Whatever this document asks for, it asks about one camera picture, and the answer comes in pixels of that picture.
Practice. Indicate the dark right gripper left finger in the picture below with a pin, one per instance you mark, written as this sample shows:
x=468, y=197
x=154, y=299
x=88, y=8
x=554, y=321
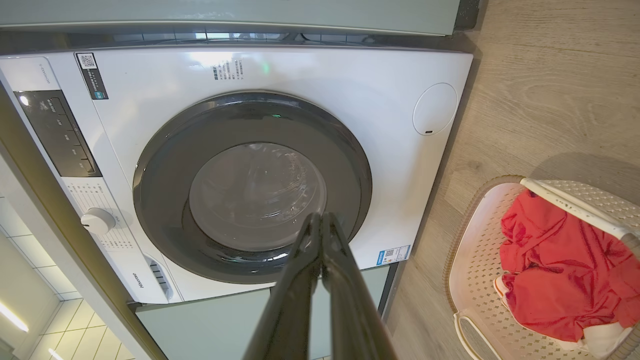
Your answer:
x=292, y=300

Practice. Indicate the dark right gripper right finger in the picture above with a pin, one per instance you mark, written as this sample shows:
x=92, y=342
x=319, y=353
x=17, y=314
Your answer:
x=350, y=310

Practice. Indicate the white perforated laundry basket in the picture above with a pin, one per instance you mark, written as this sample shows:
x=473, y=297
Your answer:
x=475, y=260

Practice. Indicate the black cabinet plinth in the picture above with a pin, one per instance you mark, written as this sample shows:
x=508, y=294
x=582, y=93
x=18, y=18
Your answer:
x=466, y=12
x=389, y=287

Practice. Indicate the blue energy label sticker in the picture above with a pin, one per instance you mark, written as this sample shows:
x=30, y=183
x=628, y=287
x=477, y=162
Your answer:
x=393, y=255

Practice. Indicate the pale green cabinet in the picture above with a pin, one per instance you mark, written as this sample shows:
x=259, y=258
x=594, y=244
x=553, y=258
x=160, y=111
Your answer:
x=210, y=325
x=225, y=12

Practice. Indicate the white detergent drawer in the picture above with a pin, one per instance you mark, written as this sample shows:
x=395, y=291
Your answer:
x=145, y=280

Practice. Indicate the dark round washer door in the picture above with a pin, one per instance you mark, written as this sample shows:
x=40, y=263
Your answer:
x=170, y=200

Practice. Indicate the white washer dial knob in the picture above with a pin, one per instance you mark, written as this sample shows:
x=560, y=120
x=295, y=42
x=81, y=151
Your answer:
x=97, y=221

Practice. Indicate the red garment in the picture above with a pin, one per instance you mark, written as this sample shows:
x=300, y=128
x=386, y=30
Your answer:
x=560, y=270

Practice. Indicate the round white filter cover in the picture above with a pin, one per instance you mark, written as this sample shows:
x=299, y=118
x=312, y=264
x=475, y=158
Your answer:
x=435, y=107

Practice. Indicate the white front-load washing machine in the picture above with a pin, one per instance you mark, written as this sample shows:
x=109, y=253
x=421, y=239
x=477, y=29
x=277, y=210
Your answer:
x=350, y=85

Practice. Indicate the beige countertop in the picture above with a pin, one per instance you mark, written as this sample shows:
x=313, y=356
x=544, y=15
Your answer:
x=65, y=245

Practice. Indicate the white garment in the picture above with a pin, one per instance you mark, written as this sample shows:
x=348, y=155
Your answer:
x=605, y=340

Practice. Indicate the dark washer control panel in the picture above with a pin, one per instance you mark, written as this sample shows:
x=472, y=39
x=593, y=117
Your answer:
x=57, y=135

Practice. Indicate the black QR code sticker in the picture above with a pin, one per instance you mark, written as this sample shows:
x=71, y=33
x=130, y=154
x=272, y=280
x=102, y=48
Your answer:
x=91, y=77

